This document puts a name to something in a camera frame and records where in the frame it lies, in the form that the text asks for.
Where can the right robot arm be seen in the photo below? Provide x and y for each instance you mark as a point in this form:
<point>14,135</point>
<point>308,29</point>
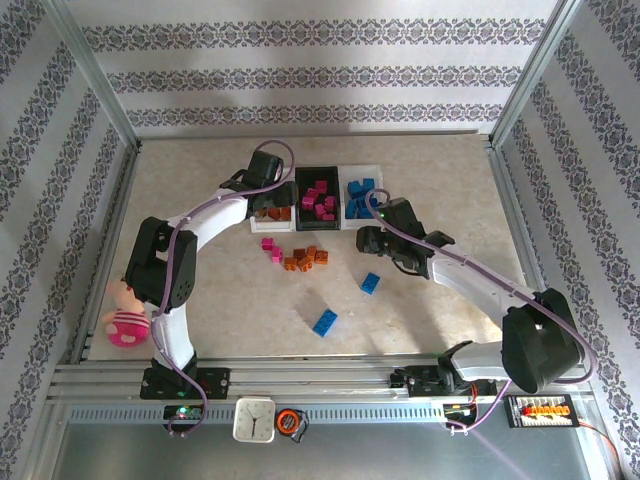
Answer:
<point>475,282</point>

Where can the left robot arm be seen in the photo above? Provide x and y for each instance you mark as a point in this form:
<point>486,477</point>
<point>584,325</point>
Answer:
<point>172,335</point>

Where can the white plastic bin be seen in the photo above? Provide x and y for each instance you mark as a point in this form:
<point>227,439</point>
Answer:
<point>378,172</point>
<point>270,226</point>

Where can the black plastic bin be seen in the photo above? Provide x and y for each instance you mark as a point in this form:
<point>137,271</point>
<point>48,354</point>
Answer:
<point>307,175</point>

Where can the long blue lego brick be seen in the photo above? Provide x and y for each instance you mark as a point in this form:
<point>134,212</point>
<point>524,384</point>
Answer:
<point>370,283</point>
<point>325,322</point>

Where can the dark orange lego brick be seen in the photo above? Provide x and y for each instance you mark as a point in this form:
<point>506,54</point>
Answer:
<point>299,253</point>

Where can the small controller board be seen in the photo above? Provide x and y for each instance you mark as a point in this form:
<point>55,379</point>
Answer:
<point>457,410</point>

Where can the pink plush doll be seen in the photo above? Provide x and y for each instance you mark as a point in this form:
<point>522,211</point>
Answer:
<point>125,330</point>

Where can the orange black tape measure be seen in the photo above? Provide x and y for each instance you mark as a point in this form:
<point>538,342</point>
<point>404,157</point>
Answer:
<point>289,421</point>

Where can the grey metal sheet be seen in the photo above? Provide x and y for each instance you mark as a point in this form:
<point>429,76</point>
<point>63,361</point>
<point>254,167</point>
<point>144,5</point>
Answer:
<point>400,455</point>

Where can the white square clock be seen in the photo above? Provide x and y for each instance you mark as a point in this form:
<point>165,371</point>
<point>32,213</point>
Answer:
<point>254,420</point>

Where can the black power distribution board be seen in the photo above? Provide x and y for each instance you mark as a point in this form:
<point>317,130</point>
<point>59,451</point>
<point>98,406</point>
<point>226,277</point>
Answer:
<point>542,411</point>

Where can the controller board with green light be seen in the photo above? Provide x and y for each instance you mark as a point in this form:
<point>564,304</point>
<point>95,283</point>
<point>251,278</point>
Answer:
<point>192,414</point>

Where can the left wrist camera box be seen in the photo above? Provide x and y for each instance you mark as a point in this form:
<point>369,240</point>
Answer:
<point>265,167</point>

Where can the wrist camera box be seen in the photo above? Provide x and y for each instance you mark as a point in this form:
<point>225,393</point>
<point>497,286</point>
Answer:
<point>265,167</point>
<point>400,217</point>

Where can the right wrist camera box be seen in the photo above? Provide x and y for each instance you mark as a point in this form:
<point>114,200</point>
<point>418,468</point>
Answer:
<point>400,217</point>

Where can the aluminium wall rail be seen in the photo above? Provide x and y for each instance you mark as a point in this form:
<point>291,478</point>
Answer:
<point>225,136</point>

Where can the aluminium side rail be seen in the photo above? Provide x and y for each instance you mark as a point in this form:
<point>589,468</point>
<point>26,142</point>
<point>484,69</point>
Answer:
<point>517,225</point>
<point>107,250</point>

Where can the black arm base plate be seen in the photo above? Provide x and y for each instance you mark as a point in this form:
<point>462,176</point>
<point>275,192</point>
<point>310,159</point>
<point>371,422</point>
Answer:
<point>415,385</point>
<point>217,382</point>

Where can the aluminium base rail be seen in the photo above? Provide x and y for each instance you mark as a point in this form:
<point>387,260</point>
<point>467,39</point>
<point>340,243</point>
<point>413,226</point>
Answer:
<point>325,372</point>

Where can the aluminium frame post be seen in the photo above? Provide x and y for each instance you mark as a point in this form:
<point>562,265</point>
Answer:
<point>96,75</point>
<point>532,75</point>

